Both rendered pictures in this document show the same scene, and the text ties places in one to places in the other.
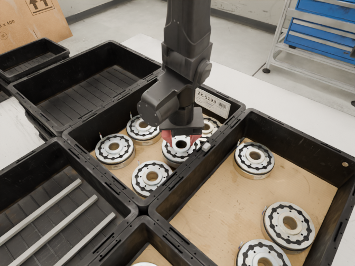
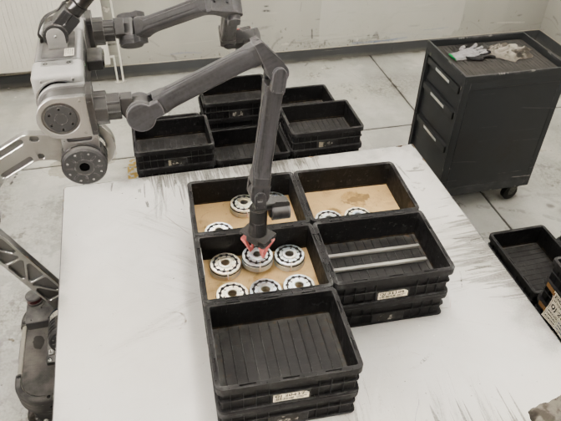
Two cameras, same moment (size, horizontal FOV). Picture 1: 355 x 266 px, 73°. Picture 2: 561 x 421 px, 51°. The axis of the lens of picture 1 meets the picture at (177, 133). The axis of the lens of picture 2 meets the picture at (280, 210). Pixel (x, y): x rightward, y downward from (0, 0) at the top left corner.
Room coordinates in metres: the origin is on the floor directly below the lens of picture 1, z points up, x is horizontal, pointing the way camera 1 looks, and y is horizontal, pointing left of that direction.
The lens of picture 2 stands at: (1.49, 0.89, 2.26)
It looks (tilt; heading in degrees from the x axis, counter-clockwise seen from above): 40 degrees down; 216
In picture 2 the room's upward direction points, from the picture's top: 2 degrees clockwise
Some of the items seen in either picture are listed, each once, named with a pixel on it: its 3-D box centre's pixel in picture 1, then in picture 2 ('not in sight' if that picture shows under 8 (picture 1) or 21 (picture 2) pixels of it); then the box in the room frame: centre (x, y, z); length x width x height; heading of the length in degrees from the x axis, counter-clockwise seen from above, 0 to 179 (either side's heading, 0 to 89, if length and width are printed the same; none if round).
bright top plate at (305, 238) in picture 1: (289, 224); (244, 203); (0.20, -0.24, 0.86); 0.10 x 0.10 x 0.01
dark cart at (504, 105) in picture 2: not in sight; (477, 124); (-1.59, 0.02, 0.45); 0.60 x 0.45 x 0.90; 142
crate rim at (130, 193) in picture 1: (159, 122); (261, 262); (0.45, 0.05, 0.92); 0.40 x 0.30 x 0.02; 139
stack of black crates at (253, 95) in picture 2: not in sight; (235, 121); (-0.81, -1.17, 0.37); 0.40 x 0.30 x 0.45; 142
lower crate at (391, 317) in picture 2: not in sight; (375, 280); (0.15, 0.31, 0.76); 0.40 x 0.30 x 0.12; 139
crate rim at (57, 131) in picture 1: (91, 78); (280, 337); (0.64, 0.27, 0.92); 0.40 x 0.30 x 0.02; 139
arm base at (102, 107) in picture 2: not in sight; (104, 107); (0.67, -0.31, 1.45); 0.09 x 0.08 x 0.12; 52
